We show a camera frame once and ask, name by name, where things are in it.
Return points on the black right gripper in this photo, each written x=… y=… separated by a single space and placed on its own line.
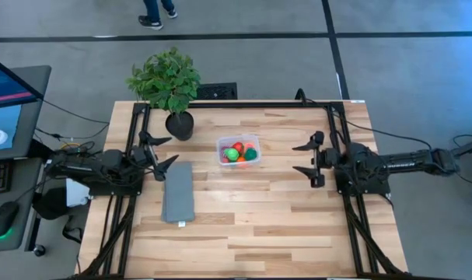
x=329 y=158

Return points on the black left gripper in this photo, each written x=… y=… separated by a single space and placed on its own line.
x=146 y=161

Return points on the dark green toy pepper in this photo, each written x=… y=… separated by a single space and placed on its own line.
x=251 y=155

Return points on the red toy strawberry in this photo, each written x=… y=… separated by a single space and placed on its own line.
x=224 y=159

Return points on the orange pink toy peach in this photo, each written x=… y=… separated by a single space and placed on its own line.
x=249 y=145

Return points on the light green toy pepper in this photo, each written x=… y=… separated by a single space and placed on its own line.
x=232 y=155

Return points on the orange toy carrot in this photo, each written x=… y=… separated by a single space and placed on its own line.
x=241 y=159

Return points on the red toy tomato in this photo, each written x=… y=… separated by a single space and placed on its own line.
x=238 y=146

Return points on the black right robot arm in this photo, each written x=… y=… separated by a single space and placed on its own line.
x=406 y=163

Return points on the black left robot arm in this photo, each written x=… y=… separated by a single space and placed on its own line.
x=84 y=167

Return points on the clear plastic tupperware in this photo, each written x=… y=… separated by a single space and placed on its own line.
x=257 y=163

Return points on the grey folded cloth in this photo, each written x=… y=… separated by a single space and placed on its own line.
x=178 y=194

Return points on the white table label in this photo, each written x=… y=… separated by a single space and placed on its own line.
x=358 y=101

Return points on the green potted plant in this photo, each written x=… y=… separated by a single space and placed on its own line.
x=165 y=78

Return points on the black perforated grille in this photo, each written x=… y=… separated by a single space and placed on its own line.
x=216 y=92

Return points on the white box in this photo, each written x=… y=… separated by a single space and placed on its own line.
x=76 y=192

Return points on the black round stool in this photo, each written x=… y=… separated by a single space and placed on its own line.
x=51 y=204

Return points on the person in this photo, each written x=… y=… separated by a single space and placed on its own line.
x=156 y=15

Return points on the small black caster wheel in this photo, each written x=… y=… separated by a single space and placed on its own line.
x=39 y=250

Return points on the grey side desk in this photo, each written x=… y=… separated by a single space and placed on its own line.
x=25 y=233

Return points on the black stand base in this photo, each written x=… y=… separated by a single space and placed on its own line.
x=470 y=147

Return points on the computer monitor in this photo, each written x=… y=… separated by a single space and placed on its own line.
x=2 y=128

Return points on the black computer mouse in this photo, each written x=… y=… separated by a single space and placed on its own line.
x=2 y=219

